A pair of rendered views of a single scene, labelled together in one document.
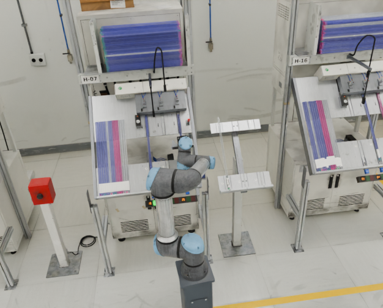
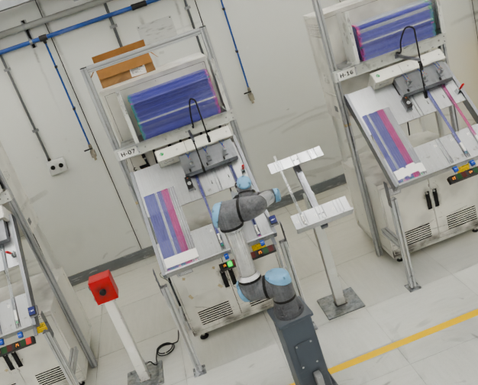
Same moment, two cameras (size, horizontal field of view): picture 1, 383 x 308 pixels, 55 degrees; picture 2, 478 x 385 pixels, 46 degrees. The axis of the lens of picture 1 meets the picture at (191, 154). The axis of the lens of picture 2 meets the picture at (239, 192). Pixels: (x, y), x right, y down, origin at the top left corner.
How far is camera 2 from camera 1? 97 cm
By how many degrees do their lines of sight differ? 10
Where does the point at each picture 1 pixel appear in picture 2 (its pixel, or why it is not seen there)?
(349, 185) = (452, 199)
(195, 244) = (280, 275)
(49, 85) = (75, 192)
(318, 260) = (440, 291)
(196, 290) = (296, 331)
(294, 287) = (418, 325)
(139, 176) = (205, 241)
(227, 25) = (264, 69)
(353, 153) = (434, 153)
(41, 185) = (101, 278)
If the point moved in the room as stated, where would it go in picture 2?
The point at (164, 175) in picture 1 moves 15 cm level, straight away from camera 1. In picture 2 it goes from (228, 205) to (223, 195)
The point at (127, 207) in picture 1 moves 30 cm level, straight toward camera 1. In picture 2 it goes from (201, 290) to (214, 312)
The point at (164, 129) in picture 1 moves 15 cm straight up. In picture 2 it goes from (220, 185) to (212, 163)
